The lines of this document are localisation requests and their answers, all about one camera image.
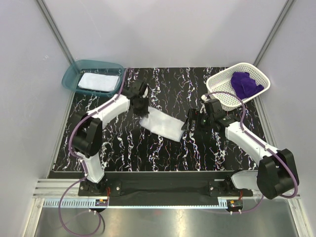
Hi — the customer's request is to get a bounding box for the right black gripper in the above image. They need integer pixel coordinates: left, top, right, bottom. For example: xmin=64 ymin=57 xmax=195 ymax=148
xmin=181 ymin=108 xmax=214 ymax=135

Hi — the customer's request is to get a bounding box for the light blue towel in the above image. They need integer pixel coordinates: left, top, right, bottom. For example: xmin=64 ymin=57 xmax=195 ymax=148
xmin=140 ymin=107 xmax=184 ymax=142

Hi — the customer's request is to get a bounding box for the white towel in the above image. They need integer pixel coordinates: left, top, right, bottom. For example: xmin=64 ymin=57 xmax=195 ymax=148
xmin=78 ymin=73 xmax=120 ymax=92

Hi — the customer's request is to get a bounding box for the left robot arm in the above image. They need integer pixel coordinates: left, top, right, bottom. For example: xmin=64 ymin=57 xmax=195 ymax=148
xmin=69 ymin=80 xmax=150 ymax=196

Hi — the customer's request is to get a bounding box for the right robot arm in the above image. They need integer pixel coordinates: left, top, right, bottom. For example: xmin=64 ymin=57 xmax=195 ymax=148
xmin=182 ymin=99 xmax=299 ymax=199

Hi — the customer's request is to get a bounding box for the teal plastic basin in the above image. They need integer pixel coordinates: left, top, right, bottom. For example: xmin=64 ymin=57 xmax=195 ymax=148
xmin=61 ymin=60 xmax=124 ymax=98

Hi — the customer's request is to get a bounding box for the purple towel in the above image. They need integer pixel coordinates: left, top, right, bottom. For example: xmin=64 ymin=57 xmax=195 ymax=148
xmin=231 ymin=72 xmax=264 ymax=100

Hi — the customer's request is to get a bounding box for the white plastic basket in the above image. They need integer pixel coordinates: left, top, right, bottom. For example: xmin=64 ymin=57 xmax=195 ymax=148
xmin=206 ymin=63 xmax=271 ymax=111

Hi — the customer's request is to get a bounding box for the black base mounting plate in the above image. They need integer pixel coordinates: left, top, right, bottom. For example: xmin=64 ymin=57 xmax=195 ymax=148
xmin=48 ymin=171 xmax=263 ymax=205

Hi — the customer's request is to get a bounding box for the right small circuit board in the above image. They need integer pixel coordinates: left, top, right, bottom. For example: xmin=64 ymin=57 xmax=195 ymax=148
xmin=228 ymin=200 xmax=243 ymax=209

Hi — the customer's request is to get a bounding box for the small circuit board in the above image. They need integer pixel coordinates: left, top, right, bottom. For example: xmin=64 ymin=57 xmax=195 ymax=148
xmin=228 ymin=200 xmax=243 ymax=209
xmin=95 ymin=199 xmax=109 ymax=206

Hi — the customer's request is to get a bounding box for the left small circuit board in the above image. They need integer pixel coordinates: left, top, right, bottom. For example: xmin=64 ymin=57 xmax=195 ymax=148
xmin=95 ymin=199 xmax=109 ymax=206

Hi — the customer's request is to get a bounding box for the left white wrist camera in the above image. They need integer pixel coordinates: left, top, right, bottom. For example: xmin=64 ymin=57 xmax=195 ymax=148
xmin=142 ymin=86 xmax=149 ymax=98

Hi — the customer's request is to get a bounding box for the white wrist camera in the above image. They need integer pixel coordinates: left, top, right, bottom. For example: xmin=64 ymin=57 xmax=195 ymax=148
xmin=142 ymin=86 xmax=149 ymax=98
xmin=200 ymin=95 xmax=211 ymax=110

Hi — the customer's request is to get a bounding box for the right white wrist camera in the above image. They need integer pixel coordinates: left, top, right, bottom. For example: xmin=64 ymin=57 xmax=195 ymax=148
xmin=200 ymin=95 xmax=211 ymax=110

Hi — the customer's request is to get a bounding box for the left aluminium frame post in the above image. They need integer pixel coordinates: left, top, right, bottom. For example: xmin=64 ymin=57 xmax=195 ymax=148
xmin=35 ymin=0 xmax=75 ymax=64

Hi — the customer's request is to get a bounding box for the aluminium frame post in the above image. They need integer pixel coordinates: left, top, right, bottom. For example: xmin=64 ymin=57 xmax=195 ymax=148
xmin=35 ymin=0 xmax=75 ymax=64
xmin=253 ymin=0 xmax=296 ymax=67

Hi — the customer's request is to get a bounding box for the white slotted cable duct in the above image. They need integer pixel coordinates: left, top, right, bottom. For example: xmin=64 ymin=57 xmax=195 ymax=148
xmin=43 ymin=197 xmax=228 ymax=209

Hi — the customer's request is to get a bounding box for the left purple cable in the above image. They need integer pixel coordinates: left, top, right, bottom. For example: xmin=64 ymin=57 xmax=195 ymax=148
xmin=58 ymin=67 xmax=131 ymax=237

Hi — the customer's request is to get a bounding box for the right aluminium frame post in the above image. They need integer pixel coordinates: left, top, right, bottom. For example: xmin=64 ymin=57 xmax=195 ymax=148
xmin=253 ymin=0 xmax=296 ymax=67

